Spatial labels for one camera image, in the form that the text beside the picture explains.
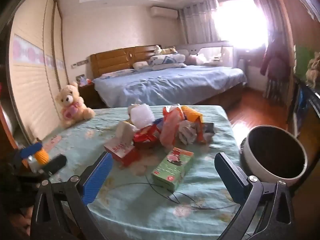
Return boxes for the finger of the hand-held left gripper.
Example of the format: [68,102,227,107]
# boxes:
[19,142,43,159]
[41,154,67,177]

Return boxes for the grey curtain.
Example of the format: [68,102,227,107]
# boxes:
[178,0,222,44]
[255,0,288,107]

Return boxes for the orange grey packet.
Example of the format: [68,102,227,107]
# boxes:
[196,121,215,144]

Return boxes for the orange plastic bag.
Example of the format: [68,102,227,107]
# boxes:
[160,105,185,147]

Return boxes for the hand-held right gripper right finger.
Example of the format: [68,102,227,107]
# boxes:
[214,152,297,240]

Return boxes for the dark red coat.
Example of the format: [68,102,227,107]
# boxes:
[260,34,292,82]

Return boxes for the white fluffy packet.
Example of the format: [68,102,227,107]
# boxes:
[130,104,154,127]

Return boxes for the bed with blue cover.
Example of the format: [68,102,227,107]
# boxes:
[92,64,248,108]

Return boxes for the wooden headboard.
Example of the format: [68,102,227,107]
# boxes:
[90,45,160,79]

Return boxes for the flat blue pillow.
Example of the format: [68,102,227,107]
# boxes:
[100,69,137,78]

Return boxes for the red snack bag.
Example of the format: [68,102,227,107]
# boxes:
[132,125,163,149]

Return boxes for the floral teal bed sheet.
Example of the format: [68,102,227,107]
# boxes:
[32,104,265,240]

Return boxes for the flat patterned pillow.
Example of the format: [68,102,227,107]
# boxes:
[152,64,188,71]

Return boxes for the black glass-top dresser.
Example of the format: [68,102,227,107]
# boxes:
[287,75,320,140]

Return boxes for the silver wrapper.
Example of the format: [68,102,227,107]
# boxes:
[178,120,200,145]

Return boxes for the grey bed guard rail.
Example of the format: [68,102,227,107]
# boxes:
[175,41,234,67]

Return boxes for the red tissue box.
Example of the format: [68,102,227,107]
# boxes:
[104,121,140,167]

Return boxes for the white air conditioner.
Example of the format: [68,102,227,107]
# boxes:
[150,6,178,19]

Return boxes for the bright window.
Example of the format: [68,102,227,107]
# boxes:
[215,0,269,53]

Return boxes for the green cardboard box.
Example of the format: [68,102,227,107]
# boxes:
[151,147,195,193]

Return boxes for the white louvered wardrobe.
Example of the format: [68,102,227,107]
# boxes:
[7,0,70,140]

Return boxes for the yellow knitted cylinder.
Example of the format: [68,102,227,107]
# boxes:
[34,148,50,165]

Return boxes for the cream teddy bear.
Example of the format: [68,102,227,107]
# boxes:
[54,81,95,128]

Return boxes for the small white pillow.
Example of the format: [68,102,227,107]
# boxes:
[132,61,153,70]

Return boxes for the pink cushion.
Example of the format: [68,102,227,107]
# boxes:
[186,55,208,65]

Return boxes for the patterned blue white pillow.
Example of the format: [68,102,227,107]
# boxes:
[149,54,187,67]

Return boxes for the pink paper card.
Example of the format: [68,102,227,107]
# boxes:
[41,135,63,147]

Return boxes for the wooden nightstand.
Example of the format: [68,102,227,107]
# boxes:
[77,84,105,108]

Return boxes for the brown plush toy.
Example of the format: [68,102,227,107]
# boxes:
[306,56,320,85]

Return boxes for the orange yellow packet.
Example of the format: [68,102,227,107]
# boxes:
[181,106,203,124]

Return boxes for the white round waste bin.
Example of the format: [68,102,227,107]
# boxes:
[240,125,308,187]

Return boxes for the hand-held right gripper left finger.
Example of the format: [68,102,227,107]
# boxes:
[29,152,113,240]

